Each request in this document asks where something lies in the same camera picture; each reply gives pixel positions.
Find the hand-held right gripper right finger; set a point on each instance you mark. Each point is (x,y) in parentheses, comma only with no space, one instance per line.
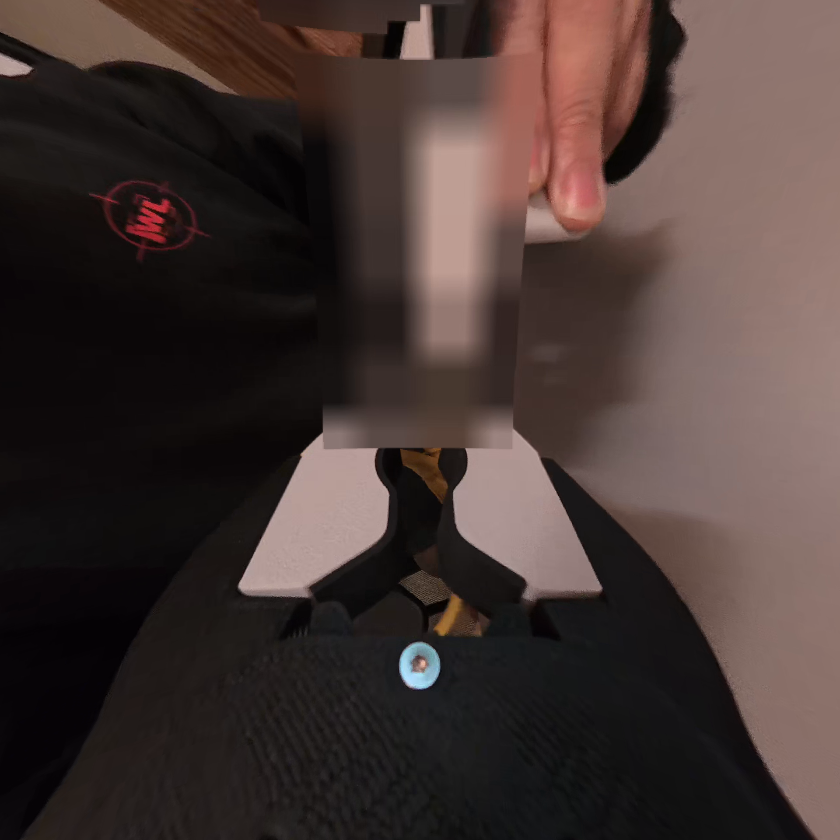
(525,525)

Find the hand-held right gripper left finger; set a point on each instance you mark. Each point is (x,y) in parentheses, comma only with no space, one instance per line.
(315,525)

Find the person's left hand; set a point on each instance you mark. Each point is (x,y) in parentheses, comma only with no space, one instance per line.
(584,98)

